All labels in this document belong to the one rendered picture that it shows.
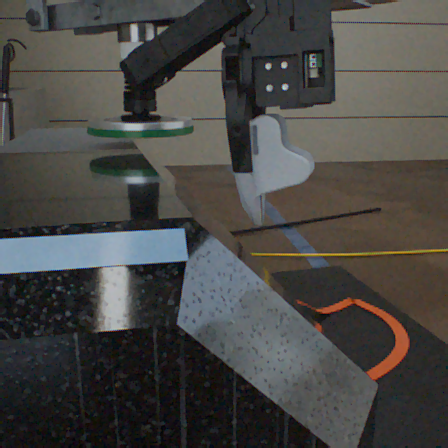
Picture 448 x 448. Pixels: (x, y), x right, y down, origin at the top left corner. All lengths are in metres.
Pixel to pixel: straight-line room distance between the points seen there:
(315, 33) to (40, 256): 0.33
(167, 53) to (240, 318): 0.29
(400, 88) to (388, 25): 0.69
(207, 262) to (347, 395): 0.25
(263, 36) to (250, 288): 0.30
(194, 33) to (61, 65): 5.49
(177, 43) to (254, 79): 0.07
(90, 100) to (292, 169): 5.49
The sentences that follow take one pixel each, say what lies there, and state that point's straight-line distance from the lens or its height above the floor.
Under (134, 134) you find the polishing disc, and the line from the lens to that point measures 1.05.
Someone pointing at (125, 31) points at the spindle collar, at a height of 1.06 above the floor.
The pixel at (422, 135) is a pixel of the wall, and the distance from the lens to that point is 6.69.
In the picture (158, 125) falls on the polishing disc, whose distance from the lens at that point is 1.06.
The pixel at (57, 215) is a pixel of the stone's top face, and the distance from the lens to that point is 0.62.
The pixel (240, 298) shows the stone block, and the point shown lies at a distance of 0.60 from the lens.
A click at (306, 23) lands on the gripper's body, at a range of 0.43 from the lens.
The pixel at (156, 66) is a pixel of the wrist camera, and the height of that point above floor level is 0.98.
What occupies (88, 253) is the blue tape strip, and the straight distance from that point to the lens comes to 0.56.
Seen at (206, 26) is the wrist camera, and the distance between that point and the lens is 0.44.
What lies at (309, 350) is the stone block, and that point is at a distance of 0.66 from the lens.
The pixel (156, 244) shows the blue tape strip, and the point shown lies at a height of 0.81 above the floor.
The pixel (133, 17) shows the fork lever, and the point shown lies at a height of 1.08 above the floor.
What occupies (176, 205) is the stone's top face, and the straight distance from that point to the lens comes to 0.64.
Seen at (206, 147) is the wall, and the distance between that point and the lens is 5.95.
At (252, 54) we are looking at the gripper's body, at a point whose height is 0.99.
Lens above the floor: 0.98
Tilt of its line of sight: 16 degrees down
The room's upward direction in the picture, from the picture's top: straight up
